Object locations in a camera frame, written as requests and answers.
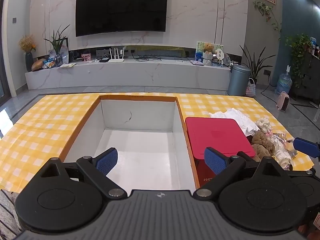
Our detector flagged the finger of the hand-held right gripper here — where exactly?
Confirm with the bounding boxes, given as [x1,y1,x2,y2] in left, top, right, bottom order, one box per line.
[287,166,316,180]
[293,137,320,159]

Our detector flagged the orange cardboard box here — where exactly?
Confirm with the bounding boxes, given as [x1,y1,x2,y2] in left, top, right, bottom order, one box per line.
[61,93,200,193]

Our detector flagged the pink heater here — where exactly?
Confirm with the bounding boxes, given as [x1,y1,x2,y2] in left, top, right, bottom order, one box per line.
[276,91,290,112]

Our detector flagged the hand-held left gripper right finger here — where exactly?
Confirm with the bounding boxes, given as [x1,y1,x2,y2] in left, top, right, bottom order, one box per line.
[193,147,292,197]

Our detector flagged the green plant glass vase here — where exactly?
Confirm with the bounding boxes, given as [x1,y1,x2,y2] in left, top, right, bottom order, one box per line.
[43,24,71,68]

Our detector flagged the blue water jug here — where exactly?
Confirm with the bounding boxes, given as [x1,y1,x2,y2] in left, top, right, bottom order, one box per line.
[275,65,293,95]

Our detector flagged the hanging vine plant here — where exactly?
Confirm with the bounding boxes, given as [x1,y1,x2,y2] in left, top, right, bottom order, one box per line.
[253,0,283,41]

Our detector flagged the dark vase yellow flowers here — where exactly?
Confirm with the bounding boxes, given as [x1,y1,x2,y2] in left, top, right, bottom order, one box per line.
[18,35,37,72]

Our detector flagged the yellow checkered tablecloth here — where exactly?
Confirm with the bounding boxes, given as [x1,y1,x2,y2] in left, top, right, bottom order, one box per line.
[0,92,315,194]

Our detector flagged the marble television console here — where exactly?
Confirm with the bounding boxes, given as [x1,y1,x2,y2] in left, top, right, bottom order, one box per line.
[25,55,232,91]

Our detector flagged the golden ornament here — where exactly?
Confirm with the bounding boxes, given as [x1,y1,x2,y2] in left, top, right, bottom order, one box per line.
[31,58,47,72]

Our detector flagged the white cloth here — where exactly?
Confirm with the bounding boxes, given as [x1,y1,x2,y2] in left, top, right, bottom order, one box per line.
[209,108,261,137]

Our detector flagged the black television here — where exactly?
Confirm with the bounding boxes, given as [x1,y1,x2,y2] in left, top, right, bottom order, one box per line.
[75,0,169,38]

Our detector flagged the bushy vine plant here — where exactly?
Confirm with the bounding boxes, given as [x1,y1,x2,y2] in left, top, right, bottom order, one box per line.
[285,33,313,88]

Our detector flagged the green picture board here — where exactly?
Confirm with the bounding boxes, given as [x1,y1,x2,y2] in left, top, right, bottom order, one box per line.
[196,41,224,63]

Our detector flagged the grey trash can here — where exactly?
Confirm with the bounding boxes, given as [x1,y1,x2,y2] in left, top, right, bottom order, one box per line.
[227,64,251,97]

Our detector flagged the black cables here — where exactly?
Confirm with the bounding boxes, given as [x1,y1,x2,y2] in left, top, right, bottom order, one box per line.
[132,55,163,62]

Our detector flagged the woven basket bag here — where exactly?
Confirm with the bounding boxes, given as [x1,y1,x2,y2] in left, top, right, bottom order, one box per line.
[246,78,257,97]

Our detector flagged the dark cabinet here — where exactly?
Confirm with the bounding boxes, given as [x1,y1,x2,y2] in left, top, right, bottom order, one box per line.
[294,45,320,106]

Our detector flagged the white router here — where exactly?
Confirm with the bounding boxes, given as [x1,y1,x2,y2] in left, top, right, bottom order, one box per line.
[107,47,125,63]

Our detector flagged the long-leaf potted plant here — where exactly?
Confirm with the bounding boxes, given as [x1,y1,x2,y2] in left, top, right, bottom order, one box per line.
[239,44,272,86]

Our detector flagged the blue snack bag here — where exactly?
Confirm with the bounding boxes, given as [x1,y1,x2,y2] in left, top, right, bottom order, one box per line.
[41,58,57,69]

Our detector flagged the grey striped cloth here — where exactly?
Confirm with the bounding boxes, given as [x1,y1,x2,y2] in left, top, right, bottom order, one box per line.
[0,189,23,240]

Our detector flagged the brown teddy bear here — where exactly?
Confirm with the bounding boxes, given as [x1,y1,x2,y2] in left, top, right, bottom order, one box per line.
[202,43,214,66]

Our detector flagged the pink white wrapped packet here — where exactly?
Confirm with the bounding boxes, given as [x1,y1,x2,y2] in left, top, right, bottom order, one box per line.
[271,132,288,153]

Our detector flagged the red box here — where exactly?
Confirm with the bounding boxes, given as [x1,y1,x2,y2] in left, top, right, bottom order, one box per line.
[185,117,256,188]

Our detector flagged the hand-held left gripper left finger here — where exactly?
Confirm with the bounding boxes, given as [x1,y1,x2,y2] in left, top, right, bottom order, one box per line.
[40,148,127,197]

